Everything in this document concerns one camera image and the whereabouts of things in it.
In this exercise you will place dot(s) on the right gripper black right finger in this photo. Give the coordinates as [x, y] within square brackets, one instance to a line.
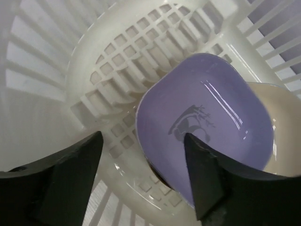
[229, 193]

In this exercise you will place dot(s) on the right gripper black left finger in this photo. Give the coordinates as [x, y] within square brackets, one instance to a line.
[52, 191]

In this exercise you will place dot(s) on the purple square panda plate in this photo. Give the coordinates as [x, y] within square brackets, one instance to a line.
[203, 95]

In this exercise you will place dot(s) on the cream square panda plate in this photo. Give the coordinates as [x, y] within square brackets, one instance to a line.
[284, 109]

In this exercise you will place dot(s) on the white plastic bin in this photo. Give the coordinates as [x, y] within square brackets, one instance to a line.
[68, 67]

